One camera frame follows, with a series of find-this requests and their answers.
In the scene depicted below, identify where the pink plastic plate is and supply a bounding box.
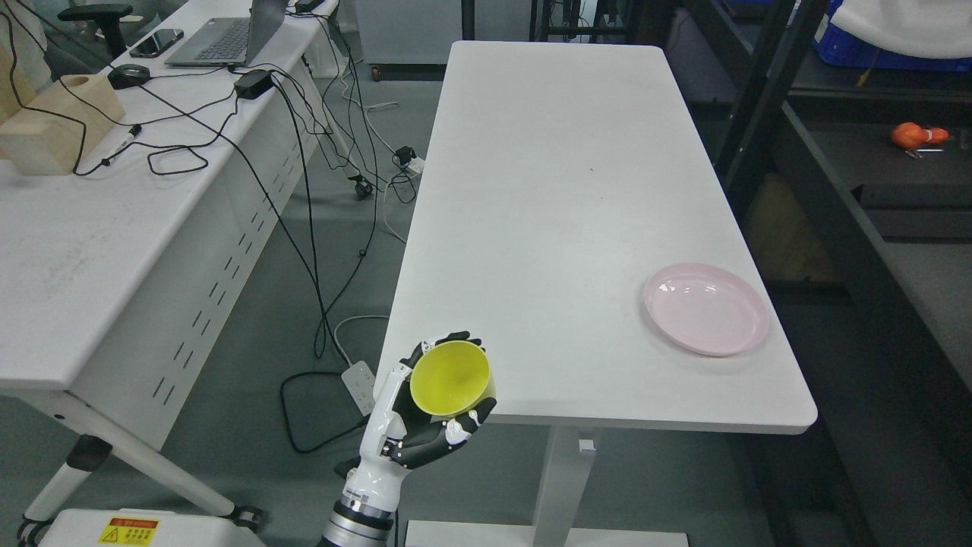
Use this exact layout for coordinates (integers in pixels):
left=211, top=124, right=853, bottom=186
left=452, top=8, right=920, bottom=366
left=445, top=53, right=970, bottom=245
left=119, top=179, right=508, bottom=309
left=643, top=262, right=768, bottom=357

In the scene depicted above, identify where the white power strip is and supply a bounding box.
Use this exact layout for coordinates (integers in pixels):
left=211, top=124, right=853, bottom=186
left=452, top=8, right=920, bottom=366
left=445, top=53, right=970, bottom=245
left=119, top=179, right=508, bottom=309
left=340, top=360, right=375, bottom=416

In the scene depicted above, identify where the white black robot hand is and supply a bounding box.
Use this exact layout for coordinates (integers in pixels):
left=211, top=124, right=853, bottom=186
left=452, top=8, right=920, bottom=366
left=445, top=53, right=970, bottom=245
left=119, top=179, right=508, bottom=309
left=338, top=331, right=497, bottom=513

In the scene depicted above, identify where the black marker pen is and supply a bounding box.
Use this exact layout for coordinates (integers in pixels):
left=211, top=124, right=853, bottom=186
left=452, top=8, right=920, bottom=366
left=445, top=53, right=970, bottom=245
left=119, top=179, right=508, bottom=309
left=100, top=124, right=143, bottom=166

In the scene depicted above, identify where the white robot base with label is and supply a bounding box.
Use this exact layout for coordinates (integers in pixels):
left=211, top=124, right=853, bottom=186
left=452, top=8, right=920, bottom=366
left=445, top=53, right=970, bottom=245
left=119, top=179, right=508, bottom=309
left=39, top=508, right=264, bottom=546

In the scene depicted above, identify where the dark grey metal shelf rack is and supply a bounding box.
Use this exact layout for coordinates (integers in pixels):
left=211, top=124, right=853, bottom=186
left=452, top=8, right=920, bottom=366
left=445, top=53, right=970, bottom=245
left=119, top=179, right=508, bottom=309
left=684, top=1, right=970, bottom=444

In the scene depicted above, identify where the black computer mouse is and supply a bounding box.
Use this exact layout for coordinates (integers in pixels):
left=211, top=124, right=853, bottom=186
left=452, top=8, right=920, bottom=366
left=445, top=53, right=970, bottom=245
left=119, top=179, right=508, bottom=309
left=107, top=63, right=152, bottom=90

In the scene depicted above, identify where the black smartphone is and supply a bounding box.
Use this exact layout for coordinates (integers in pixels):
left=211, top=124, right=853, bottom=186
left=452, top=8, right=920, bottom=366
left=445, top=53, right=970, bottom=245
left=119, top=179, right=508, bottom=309
left=129, top=28, right=185, bottom=58

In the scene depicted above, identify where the blue plastic crate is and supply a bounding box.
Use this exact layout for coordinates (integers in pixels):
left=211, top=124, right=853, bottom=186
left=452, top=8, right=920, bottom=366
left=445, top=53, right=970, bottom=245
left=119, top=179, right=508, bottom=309
left=813, top=1, right=971, bottom=72

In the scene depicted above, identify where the white work table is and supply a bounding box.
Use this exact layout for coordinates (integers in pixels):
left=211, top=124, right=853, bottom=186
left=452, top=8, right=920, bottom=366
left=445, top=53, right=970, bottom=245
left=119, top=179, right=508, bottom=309
left=380, top=40, right=817, bottom=546

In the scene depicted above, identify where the orange toy on shelf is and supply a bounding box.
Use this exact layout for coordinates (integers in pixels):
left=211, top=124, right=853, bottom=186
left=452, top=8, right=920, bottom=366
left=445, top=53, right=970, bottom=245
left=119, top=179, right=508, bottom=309
left=890, top=122, right=950, bottom=150

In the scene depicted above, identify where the black power adapter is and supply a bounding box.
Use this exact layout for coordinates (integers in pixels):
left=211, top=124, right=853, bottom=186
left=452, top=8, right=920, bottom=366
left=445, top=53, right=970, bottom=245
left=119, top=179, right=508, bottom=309
left=234, top=69, right=273, bottom=100

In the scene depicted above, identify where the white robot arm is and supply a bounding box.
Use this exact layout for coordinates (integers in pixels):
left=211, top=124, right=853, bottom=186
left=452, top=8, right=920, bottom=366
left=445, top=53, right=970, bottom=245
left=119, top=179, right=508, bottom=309
left=317, top=501, right=395, bottom=546

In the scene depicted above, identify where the black office chair armrest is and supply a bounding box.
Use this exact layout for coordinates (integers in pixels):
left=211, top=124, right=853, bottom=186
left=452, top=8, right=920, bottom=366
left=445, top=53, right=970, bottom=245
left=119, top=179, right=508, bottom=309
left=58, top=3, right=134, bottom=58

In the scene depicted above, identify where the wooden block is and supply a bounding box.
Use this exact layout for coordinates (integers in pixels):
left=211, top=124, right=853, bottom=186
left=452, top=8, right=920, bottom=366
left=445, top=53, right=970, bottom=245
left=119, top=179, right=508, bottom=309
left=1, top=74, right=125, bottom=175

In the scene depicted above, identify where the grey laptop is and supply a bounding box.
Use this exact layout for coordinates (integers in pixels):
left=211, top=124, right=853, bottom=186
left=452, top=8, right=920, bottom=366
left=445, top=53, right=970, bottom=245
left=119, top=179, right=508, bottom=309
left=166, top=1, right=289, bottom=67

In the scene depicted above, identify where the white side desk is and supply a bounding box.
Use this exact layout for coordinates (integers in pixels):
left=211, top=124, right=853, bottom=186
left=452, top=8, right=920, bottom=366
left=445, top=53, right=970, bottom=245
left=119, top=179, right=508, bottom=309
left=2, top=17, right=325, bottom=517

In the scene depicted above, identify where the black cable on desk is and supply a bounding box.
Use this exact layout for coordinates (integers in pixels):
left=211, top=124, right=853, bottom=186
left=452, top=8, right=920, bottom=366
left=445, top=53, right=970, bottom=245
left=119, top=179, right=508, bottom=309
left=72, top=76, right=251, bottom=177

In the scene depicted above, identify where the yellow plastic cup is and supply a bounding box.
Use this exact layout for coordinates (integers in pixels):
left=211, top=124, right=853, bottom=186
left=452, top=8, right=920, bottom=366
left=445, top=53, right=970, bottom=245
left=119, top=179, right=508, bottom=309
left=409, top=340, right=496, bottom=418

